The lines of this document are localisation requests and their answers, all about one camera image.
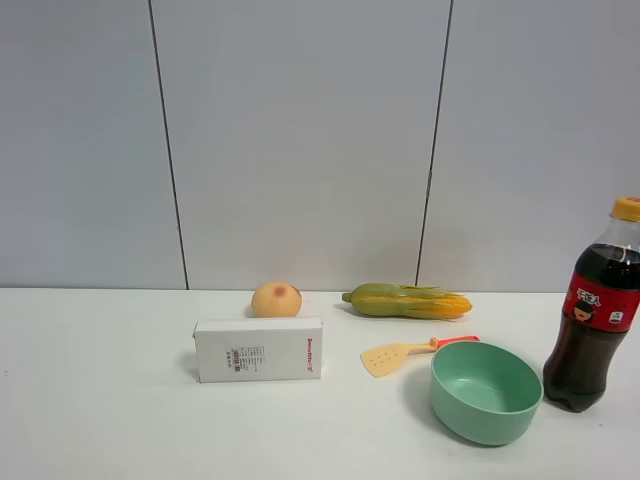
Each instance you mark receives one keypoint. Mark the cola bottle with yellow cap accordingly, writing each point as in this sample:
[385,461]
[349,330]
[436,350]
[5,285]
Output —
[598,310]

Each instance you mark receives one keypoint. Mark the orange peach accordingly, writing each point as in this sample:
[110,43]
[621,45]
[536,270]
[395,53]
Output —
[276,300]

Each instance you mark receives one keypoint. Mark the corn cob with green husk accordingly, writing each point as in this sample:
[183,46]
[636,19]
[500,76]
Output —
[415,302]

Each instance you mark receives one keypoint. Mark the white cardboard box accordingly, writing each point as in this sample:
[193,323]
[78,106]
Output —
[270,349]

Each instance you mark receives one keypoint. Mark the green plastic bowl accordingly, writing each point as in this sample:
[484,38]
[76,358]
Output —
[484,393]

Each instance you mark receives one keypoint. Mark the beige spatula with orange handle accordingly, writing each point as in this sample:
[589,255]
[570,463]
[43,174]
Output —
[384,360]

